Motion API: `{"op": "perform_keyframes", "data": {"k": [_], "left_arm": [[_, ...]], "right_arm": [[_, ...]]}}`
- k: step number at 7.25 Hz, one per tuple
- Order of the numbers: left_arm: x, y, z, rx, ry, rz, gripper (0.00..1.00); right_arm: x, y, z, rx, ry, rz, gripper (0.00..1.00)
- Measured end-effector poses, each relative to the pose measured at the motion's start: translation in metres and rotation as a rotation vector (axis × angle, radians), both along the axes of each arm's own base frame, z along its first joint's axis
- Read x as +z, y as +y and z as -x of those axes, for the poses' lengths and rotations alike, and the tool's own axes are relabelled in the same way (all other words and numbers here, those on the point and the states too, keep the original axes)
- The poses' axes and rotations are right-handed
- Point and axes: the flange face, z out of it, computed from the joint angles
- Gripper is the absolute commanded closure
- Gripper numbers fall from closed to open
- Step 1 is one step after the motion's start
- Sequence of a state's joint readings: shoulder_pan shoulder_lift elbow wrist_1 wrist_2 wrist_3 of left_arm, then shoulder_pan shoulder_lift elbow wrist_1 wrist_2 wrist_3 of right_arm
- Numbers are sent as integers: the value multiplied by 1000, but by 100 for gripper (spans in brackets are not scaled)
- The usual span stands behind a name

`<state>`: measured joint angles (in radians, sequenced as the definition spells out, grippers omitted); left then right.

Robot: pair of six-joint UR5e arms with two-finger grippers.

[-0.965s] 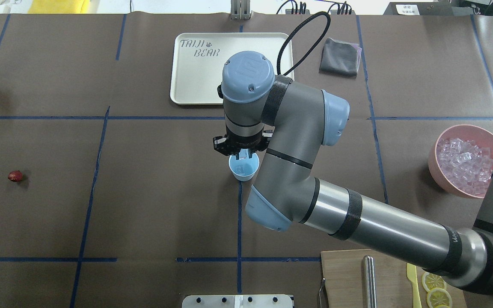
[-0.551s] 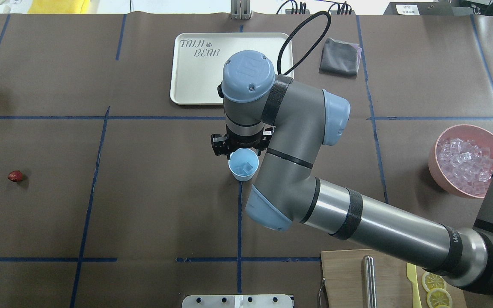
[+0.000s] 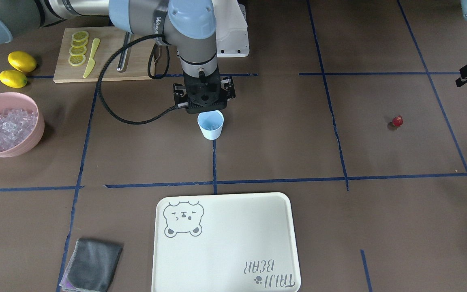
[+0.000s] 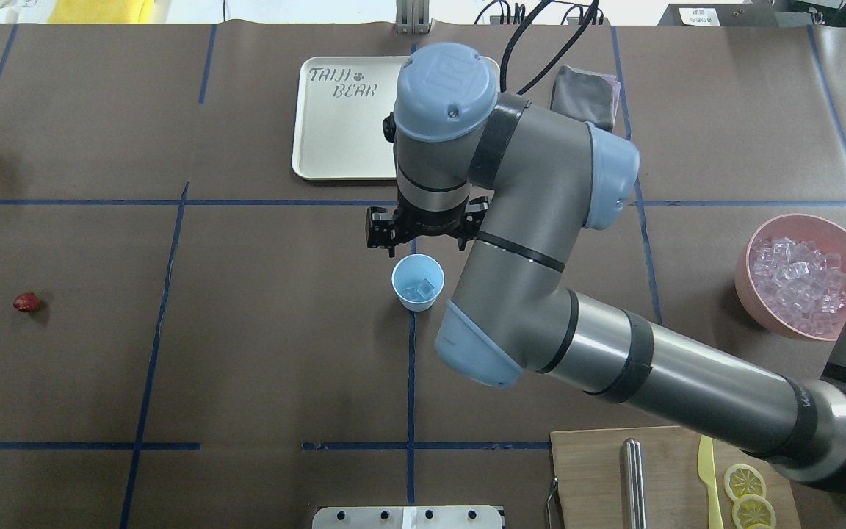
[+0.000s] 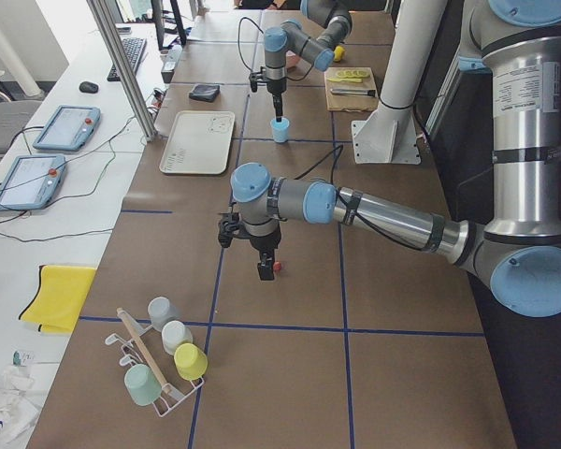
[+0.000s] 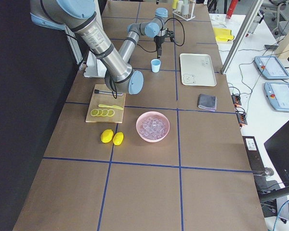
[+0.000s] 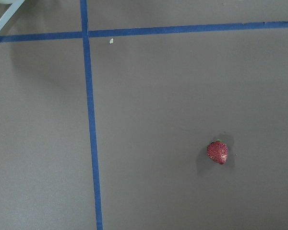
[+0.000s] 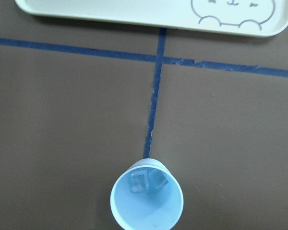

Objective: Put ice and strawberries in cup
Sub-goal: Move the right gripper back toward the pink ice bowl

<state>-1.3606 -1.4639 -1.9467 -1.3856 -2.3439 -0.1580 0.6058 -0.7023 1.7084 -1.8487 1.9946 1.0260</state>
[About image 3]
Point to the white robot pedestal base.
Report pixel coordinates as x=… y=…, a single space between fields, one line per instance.
x=231 y=29

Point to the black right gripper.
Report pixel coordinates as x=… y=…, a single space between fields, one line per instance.
x=228 y=87

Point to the grey folded cloth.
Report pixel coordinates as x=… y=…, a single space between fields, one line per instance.
x=92 y=266

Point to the light blue cup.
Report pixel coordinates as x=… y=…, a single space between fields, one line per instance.
x=210 y=117

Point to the yellow lemon far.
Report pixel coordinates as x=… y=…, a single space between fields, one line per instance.
x=22 y=61

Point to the yellow lemon near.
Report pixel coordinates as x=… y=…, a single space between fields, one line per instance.
x=13 y=78

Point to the pink bowl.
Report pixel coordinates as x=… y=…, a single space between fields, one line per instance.
x=18 y=100

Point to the lemon slice upper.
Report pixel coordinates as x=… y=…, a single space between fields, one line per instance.
x=80 y=36

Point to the cream bear tray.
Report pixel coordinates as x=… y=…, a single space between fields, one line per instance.
x=225 y=243

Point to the yellow plastic knife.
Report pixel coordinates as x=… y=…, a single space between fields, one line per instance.
x=91 y=61

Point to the clear ice cube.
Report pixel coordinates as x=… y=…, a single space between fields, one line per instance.
x=212 y=127

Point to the yellow lemon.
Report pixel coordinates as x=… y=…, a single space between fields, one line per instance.
x=13 y=78
x=22 y=61

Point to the pile of ice cubes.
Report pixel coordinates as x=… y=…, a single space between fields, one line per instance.
x=16 y=124

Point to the steel knife sharpener rod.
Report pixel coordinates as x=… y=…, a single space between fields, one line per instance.
x=123 y=57

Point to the lemon slice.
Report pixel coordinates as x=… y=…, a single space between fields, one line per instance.
x=80 y=36
x=76 y=61

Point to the red strawberry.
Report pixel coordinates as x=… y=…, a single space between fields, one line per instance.
x=397 y=121

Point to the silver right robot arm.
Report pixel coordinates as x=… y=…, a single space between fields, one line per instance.
x=190 y=25

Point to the lemon slice lower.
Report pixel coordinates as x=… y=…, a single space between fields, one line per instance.
x=76 y=61

